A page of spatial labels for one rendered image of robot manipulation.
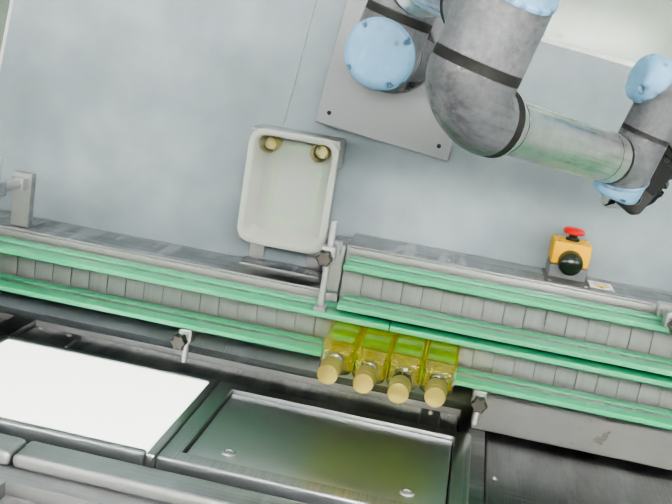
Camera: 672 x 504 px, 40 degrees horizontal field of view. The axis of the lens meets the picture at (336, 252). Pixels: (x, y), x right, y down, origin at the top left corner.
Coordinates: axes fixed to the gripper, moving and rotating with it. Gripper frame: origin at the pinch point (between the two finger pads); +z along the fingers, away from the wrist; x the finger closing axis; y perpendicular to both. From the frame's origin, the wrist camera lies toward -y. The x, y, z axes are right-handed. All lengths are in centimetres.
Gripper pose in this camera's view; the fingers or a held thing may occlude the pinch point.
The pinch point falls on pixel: (606, 204)
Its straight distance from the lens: 171.3
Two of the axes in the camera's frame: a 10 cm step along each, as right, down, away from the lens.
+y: 5.6, -6.6, 5.0
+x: -7.7, -6.4, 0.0
